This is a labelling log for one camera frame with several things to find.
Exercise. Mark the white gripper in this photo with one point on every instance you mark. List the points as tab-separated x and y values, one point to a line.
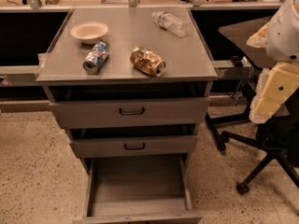
282	37

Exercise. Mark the grey bottom drawer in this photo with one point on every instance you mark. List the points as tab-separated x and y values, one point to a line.
138	190

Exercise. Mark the grey drawer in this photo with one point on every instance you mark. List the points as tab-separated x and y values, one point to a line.
138	190
136	146
129	113

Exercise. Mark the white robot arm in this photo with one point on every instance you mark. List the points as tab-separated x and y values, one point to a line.
283	34

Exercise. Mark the grey top drawer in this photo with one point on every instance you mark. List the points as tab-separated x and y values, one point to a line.
129	113

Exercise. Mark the grey drawer cabinet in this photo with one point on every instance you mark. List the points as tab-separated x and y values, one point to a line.
188	73

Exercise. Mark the grey middle drawer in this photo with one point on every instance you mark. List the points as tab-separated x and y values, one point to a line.
136	146

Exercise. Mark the clear plastic water bottle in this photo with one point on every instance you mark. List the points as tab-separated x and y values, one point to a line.
170	23

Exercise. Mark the black office chair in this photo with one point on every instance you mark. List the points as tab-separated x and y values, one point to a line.
278	137

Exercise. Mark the gold crushed soda can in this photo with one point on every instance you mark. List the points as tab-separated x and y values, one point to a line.
147	62

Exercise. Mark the blue crushed soda can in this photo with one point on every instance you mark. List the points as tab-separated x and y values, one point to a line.
96	58

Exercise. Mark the beige paper bowl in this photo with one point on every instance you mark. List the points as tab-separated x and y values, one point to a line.
89	32

